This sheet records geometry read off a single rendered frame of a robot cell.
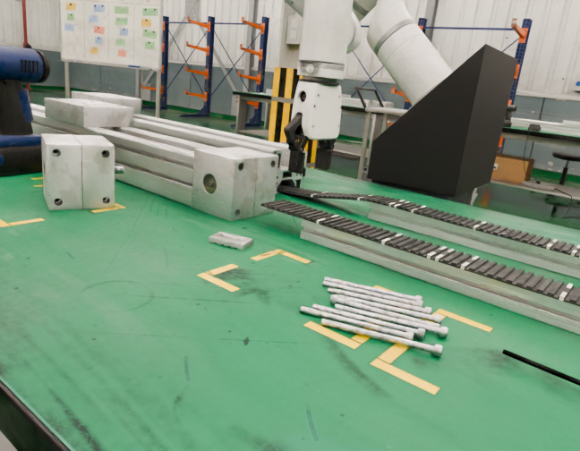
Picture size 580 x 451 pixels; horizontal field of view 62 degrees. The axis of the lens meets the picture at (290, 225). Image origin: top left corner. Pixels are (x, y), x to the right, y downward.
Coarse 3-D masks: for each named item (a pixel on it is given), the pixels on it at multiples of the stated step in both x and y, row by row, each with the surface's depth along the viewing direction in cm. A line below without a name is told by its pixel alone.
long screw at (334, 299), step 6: (330, 300) 48; (336, 300) 48; (342, 300) 48; (348, 306) 48; (354, 306) 47; (360, 306) 47; (366, 306) 47; (378, 312) 47; (384, 312) 46; (390, 312) 46; (402, 318) 46; (408, 318) 46; (414, 318) 46; (426, 324) 45; (432, 324) 45; (438, 324) 45
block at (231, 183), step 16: (208, 160) 73; (224, 160) 71; (240, 160) 70; (256, 160) 73; (272, 160) 76; (208, 176) 74; (224, 176) 71; (240, 176) 71; (256, 176) 74; (272, 176) 77; (192, 192) 77; (208, 192) 75; (224, 192) 72; (240, 192) 72; (256, 192) 75; (272, 192) 78; (208, 208) 75; (224, 208) 73; (240, 208) 73; (256, 208) 76
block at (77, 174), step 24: (48, 144) 66; (72, 144) 67; (96, 144) 69; (48, 168) 67; (72, 168) 68; (96, 168) 70; (120, 168) 76; (48, 192) 68; (72, 192) 69; (96, 192) 71
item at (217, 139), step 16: (144, 128) 113; (160, 128) 109; (176, 128) 107; (192, 128) 113; (208, 144) 102; (224, 144) 97; (240, 144) 95; (256, 144) 95; (272, 144) 99; (288, 160) 97; (288, 176) 96
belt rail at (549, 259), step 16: (384, 208) 80; (400, 224) 79; (416, 224) 78; (432, 224) 75; (448, 224) 74; (448, 240) 74; (464, 240) 73; (480, 240) 72; (496, 240) 70; (512, 240) 68; (512, 256) 68; (528, 256) 67; (544, 256) 66; (560, 256) 65; (560, 272) 65; (576, 272) 64
